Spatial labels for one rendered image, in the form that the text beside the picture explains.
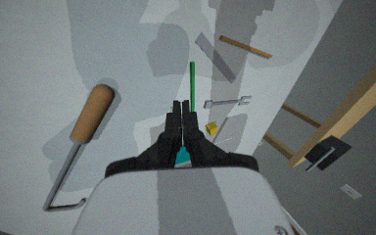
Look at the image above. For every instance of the long green bar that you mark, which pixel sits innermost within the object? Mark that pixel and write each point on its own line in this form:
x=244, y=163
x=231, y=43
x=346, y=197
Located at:
x=192, y=85

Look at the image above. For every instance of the teal square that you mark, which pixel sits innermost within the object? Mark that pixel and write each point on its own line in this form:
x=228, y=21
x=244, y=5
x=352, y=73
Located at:
x=182, y=156

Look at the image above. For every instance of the wooden tool handle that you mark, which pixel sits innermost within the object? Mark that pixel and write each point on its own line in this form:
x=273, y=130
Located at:
x=94, y=110

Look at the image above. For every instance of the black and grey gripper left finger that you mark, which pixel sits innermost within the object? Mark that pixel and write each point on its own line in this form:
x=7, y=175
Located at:
x=161, y=154

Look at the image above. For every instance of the grey combination wrench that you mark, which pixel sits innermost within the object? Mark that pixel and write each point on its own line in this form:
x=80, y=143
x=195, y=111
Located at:
x=208, y=104

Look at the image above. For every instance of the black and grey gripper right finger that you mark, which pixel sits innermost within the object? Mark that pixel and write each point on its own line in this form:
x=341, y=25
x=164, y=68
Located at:
x=202, y=151

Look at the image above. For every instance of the yellow block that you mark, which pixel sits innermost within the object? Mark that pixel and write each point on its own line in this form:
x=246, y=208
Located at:
x=211, y=128

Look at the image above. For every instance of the tan thin rod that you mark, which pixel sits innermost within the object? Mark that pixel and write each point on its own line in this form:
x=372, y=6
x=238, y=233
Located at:
x=229, y=40

